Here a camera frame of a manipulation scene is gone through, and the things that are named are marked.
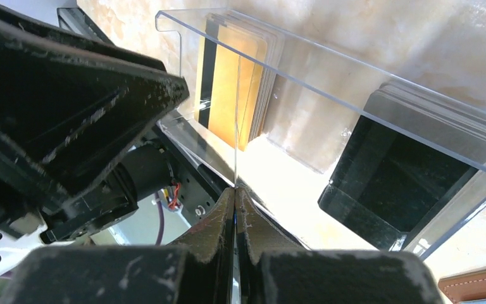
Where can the black credit card stack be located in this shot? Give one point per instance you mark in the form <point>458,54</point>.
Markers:
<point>413,167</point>

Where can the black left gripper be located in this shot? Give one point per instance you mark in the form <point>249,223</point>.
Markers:
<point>195,268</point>

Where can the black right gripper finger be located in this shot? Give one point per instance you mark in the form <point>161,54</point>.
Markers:
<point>276,269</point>

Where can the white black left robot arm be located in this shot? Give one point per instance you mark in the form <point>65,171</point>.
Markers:
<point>0,260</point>

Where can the clear acrylic card box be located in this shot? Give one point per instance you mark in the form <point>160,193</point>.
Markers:
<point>318,95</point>

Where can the brown leather card holder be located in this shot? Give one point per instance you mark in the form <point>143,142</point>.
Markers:
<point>468,287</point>

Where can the yellow credit card stack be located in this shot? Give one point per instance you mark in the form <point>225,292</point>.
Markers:
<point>228,36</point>

